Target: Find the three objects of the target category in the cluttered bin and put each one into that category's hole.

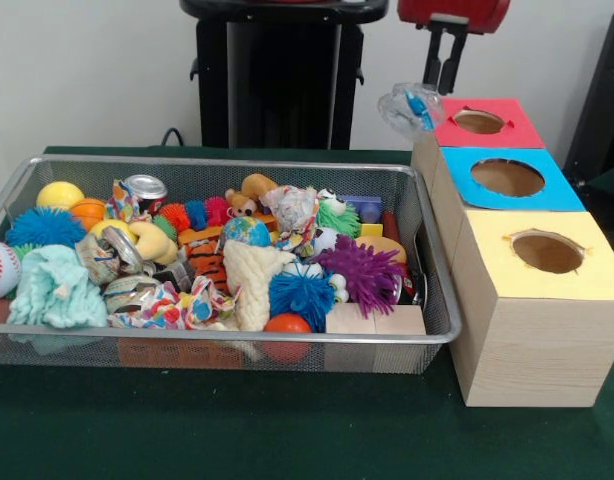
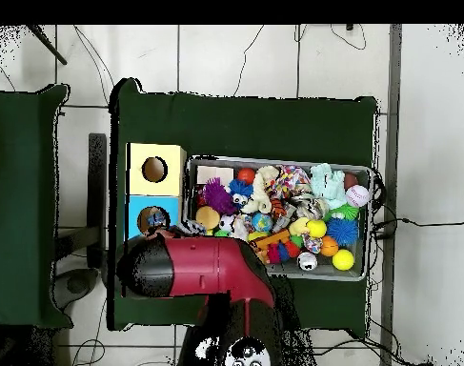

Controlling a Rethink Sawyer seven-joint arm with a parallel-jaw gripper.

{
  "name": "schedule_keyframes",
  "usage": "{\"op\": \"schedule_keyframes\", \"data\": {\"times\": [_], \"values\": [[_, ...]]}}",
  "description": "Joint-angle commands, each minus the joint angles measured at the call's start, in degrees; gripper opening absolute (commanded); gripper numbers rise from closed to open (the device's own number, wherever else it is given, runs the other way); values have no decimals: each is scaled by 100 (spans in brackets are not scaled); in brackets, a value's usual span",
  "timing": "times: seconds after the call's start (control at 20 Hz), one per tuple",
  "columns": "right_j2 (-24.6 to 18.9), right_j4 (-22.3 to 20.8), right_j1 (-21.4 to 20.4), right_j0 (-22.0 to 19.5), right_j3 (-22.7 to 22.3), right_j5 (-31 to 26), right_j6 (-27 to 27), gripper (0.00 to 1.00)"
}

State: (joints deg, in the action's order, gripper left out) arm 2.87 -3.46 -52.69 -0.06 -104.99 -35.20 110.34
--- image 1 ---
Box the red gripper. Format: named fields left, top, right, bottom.
left=396, top=0, right=512, bottom=96

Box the wooden box with three holes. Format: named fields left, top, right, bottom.
left=410, top=96, right=614, bottom=409

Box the shallow mesh bin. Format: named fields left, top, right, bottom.
left=0, top=153, right=463, bottom=375

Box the black upright stand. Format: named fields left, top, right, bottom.
left=561, top=7, right=614, bottom=176

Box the green spiky ball with eyes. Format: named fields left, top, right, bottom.
left=314, top=188, right=363, bottom=239

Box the green covered side table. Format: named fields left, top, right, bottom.
left=579, top=160, right=614, bottom=211

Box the small soccer ball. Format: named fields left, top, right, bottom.
left=311, top=227, right=341, bottom=257

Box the purple spiky ball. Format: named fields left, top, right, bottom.
left=314, top=234, right=406, bottom=319

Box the globe print ball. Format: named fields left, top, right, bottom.
left=220, top=216, right=272, bottom=249

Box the blue spiky ball with eyes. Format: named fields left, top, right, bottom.
left=269, top=262, right=349, bottom=334

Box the smooth orange ball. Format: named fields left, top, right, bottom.
left=263, top=313, right=314, bottom=365

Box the black soda can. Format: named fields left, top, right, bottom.
left=122, top=173, right=169, bottom=214

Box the yellow ball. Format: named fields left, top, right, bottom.
left=35, top=180, right=86, bottom=211

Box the dark green table cloth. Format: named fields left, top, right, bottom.
left=0, top=144, right=614, bottom=480

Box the mint green cloth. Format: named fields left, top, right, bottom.
left=6, top=244, right=109, bottom=330

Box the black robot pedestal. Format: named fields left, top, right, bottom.
left=179, top=0, right=391, bottom=150

